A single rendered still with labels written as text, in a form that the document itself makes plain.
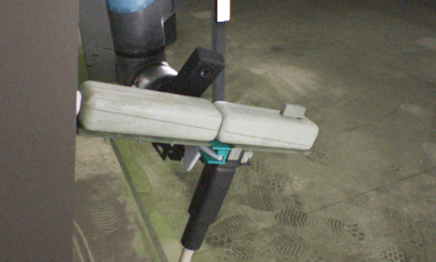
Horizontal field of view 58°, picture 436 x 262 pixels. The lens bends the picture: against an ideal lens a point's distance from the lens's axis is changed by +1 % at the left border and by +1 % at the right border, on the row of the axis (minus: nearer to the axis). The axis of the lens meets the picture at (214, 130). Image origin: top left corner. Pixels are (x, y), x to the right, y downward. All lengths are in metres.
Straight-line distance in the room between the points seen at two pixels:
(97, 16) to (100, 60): 0.27
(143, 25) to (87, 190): 1.12
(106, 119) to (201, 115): 0.10
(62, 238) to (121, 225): 1.35
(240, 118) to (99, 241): 1.09
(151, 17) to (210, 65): 0.17
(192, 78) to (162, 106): 0.17
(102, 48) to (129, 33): 1.81
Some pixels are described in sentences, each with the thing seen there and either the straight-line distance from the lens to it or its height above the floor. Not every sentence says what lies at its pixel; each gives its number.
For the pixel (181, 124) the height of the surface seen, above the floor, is 0.89.
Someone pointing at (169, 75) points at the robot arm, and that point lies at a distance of 0.64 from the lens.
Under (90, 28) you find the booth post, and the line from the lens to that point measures 2.44.
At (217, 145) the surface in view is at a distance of 0.46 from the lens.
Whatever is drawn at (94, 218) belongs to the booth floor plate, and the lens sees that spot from 1.57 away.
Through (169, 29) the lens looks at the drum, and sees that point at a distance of 3.14.
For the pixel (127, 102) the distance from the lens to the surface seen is 0.39.
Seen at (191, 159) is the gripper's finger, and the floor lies 0.81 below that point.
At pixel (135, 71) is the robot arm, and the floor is 0.83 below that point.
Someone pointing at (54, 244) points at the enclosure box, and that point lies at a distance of 0.17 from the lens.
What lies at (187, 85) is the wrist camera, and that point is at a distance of 0.57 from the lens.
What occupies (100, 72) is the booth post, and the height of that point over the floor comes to 0.12.
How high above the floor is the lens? 1.10
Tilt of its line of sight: 32 degrees down
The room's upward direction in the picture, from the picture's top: straight up
